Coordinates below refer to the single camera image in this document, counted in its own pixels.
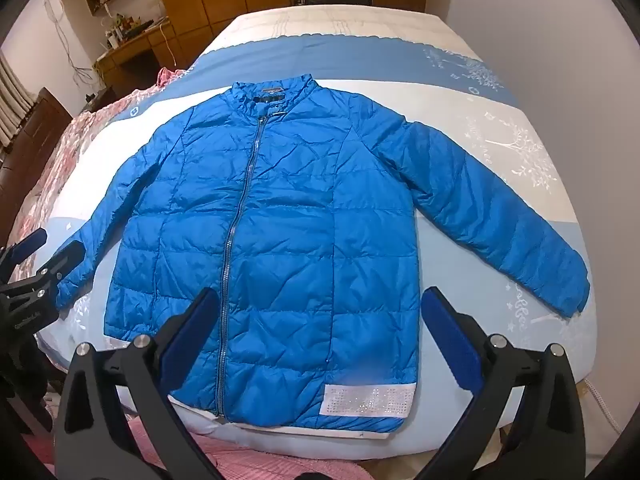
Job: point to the dark wooden headboard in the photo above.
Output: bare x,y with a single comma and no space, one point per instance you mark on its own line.
35,140

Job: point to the pink knitted cloth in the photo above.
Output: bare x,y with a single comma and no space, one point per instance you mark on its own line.
260,465

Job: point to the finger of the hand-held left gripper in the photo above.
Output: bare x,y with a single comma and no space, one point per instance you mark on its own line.
67,256
27,246

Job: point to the blue and white quilt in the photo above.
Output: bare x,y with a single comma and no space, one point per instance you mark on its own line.
400,60

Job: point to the wooden wardrobe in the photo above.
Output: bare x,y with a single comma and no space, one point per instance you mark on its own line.
200,0

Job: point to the wooden desk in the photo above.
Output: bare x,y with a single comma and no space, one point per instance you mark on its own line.
135,55

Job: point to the striped curtain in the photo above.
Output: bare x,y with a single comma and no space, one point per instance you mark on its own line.
12,105

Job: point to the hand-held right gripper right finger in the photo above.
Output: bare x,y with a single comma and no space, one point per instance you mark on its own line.
450,341

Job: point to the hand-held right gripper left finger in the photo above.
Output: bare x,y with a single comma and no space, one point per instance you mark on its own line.
192,331

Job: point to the blue puffer jacket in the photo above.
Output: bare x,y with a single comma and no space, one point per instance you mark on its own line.
300,210

